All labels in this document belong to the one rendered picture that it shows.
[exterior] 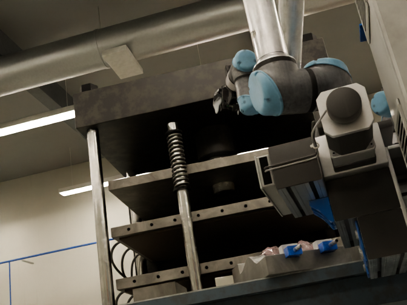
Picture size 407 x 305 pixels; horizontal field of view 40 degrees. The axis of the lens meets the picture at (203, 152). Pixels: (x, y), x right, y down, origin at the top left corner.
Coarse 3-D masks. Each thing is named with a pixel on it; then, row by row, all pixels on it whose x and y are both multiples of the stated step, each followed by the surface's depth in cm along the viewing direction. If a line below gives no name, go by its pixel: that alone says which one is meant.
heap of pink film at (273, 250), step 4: (304, 244) 184; (308, 244) 184; (268, 248) 185; (272, 248) 184; (276, 248) 184; (304, 248) 182; (308, 248) 181; (312, 248) 182; (264, 252) 185; (268, 252) 181; (272, 252) 180; (276, 252) 179
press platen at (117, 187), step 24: (192, 168) 278; (216, 168) 276; (240, 168) 282; (120, 192) 288; (144, 192) 294; (168, 192) 300; (192, 192) 307; (240, 192) 321; (144, 216) 335; (168, 216) 343
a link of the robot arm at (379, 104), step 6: (378, 96) 170; (384, 96) 168; (372, 102) 171; (378, 102) 169; (384, 102) 167; (372, 108) 171; (378, 108) 169; (384, 108) 167; (378, 114) 170; (384, 114) 169; (390, 114) 169
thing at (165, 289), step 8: (144, 288) 190; (152, 288) 190; (160, 288) 189; (168, 288) 189; (176, 288) 189; (184, 288) 204; (136, 296) 190; (144, 296) 189; (152, 296) 189; (160, 296) 188
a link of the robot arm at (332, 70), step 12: (324, 60) 144; (336, 60) 144; (312, 72) 142; (324, 72) 142; (336, 72) 142; (348, 72) 144; (312, 84) 140; (324, 84) 140; (336, 84) 141; (348, 84) 142; (312, 108) 142
